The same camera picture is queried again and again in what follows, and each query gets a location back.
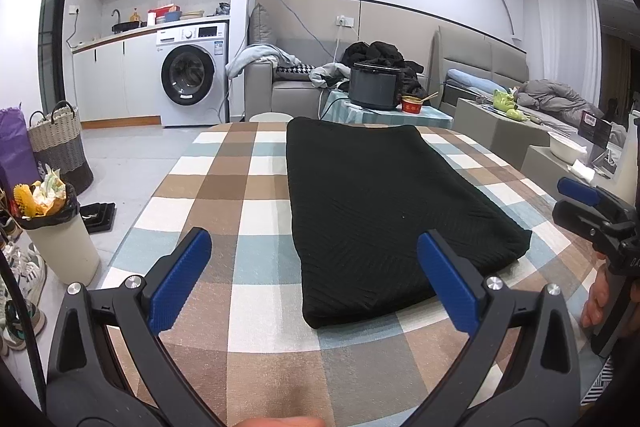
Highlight dark glass door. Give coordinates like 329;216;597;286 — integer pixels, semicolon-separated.
40;0;78;108

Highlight person's left hand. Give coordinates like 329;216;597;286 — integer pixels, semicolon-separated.
234;416;326;427

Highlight white bowl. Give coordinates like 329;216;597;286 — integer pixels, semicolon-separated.
547;131;588;162

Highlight grey bed headboard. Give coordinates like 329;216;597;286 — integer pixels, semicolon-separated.
432;26;530;108

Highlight red instant noodle bowl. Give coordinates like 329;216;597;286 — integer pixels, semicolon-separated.
401;92;440;114

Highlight white kitchen cabinet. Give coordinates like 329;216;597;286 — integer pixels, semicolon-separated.
72;32;163;130

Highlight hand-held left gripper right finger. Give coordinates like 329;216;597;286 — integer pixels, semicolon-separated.
410;231;581;427

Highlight white curtain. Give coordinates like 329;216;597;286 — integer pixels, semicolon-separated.
532;0;601;108

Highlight green plush toy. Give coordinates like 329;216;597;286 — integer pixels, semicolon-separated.
492;89;526;120

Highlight white plastic bottle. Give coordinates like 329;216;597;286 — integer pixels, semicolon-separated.
615;117;640;202

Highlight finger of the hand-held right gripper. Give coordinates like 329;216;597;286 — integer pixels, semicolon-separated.
552;201;608;239
556;177;636;220

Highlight black knit sweater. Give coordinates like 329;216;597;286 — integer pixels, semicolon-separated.
286;117;533;329

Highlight checkered blanket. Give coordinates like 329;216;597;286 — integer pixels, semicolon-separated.
97;121;608;427

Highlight woven laundry basket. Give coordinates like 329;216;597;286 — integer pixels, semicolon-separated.
27;101;94;195

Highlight beige trash bin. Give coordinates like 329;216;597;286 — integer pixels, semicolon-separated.
9;164;101;286

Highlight white washing machine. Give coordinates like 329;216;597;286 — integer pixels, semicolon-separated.
155;21;231;128

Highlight grey duvet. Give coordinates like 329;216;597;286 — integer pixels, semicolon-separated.
515;79;606;128

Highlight white sneakers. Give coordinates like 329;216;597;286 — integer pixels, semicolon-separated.
0;217;48;353

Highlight black floor tray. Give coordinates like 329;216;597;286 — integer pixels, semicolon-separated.
80;202;117;235

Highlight person's right hand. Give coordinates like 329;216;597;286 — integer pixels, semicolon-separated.
581;266;610;329

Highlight houndstooth pillow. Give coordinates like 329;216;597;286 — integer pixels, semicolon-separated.
275;64;316;80

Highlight light grey hoodie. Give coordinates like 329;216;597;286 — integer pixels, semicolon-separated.
226;44;303;80

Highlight white grey garment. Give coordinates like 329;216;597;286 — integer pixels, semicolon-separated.
308;63;351;90

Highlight blue pillow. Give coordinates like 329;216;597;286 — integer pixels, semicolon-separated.
446;68;508;95

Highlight black cooking appliance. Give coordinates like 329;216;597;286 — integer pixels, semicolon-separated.
348;62;405;111

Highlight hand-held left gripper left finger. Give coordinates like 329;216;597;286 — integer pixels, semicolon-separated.
45;227;221;427

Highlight grey cube table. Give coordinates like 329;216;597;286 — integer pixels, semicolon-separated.
452;98;551;168
520;145;601;202

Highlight purple bag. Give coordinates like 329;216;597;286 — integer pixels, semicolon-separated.
0;107;43;208

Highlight grey sofa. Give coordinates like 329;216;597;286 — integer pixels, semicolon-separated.
245;4;361;125

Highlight teal checkered side table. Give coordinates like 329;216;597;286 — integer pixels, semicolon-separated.
320;89;455;130

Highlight grey cushion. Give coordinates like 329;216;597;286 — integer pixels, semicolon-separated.
248;3;278;48

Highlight black kitchen sink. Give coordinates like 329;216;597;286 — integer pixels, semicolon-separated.
111;9;143;32

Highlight pile of black clothes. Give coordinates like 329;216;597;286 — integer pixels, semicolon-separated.
342;41;426;100

